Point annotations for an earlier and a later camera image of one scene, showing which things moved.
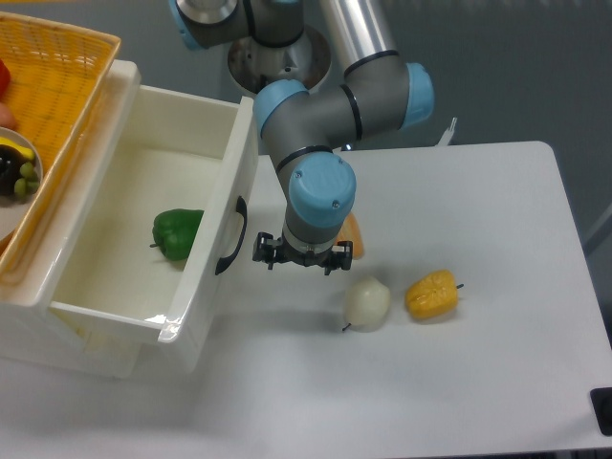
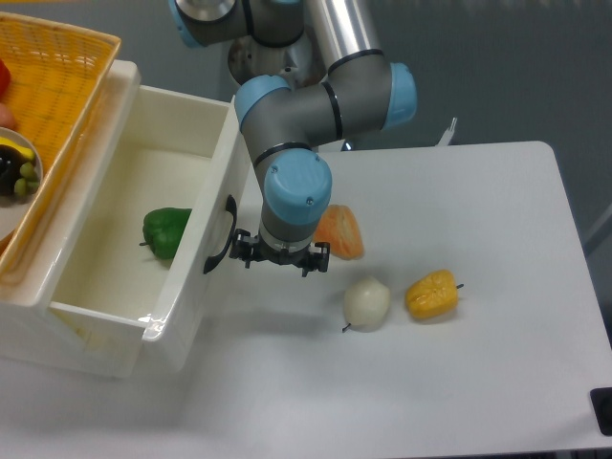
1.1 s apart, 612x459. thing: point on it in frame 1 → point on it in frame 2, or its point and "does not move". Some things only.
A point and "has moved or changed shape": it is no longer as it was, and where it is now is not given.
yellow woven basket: (59, 74) does not move
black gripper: (335, 257) → (245, 247)
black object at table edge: (601, 401) does not move
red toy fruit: (5, 78) does not move
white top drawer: (164, 244) has moved or changed shape
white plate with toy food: (21, 179) does not move
